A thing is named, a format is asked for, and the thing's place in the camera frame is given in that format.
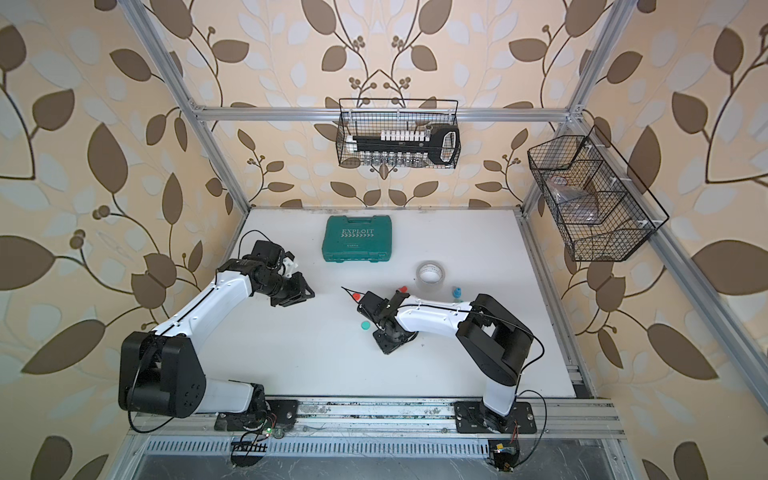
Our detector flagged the right black wire basket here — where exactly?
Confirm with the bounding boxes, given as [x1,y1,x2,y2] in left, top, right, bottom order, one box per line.
[527,126,669,262]

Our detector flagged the black white tool in basket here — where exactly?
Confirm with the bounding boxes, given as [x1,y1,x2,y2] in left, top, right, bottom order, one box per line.
[337,124,461,168]

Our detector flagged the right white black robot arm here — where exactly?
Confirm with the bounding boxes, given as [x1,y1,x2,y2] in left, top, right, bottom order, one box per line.
[349,290,543,434]

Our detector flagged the plastic bag in basket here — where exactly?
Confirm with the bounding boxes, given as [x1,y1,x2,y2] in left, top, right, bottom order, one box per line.
[547,176,599,224]

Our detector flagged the black wire basket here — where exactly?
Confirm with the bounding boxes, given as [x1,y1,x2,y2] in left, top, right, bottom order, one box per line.
[335,97,462,170]
[527,126,669,262]

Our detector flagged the centre black wire basket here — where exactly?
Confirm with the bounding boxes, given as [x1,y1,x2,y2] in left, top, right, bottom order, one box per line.
[335,97,462,170]

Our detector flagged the clear tape roll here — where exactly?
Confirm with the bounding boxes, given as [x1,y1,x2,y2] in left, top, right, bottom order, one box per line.
[415,261,445,292]

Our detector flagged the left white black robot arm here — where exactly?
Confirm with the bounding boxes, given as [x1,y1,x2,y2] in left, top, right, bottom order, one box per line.
[118,259,315,418]

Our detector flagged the green plastic tool case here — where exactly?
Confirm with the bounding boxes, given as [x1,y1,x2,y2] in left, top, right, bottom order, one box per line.
[321,215,393,263]

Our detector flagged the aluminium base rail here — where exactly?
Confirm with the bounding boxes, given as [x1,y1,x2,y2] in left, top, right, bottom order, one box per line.
[124,396,626,461]

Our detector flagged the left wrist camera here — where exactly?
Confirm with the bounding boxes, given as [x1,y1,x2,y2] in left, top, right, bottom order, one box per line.
[247,240,298,278]

